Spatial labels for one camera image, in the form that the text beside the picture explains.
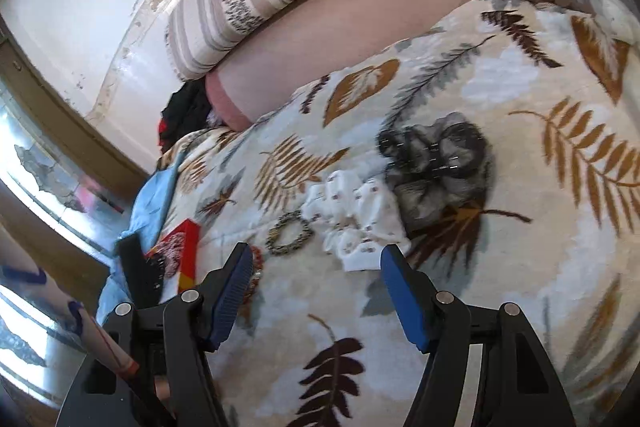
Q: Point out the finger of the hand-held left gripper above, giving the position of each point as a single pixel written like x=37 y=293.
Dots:
x=137 y=267

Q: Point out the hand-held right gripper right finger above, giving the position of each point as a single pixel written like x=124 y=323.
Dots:
x=405 y=302

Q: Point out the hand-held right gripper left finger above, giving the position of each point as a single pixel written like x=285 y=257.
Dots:
x=232 y=292

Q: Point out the red jewelry box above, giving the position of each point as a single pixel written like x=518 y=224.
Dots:
x=185 y=247

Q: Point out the large white patterned scrunchie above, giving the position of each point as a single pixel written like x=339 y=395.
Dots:
x=360 y=217

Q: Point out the black grey scrunchie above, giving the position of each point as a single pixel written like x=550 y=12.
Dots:
x=440 y=157

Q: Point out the person's left forearm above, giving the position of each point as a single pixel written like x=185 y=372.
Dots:
x=45 y=302

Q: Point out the light blue cloth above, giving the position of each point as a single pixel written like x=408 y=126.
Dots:
x=150 y=197

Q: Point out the leaf print fleece blanket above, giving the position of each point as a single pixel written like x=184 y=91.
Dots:
x=500 y=232

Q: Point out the dark clothes pile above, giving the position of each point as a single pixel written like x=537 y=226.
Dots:
x=187 y=107

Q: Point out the pink quilted cushion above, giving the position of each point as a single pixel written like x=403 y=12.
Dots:
x=350 y=22

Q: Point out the white dotted scrunchie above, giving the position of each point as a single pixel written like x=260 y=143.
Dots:
x=612 y=14

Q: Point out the brown window frame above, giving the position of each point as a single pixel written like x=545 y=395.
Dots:
x=75 y=117

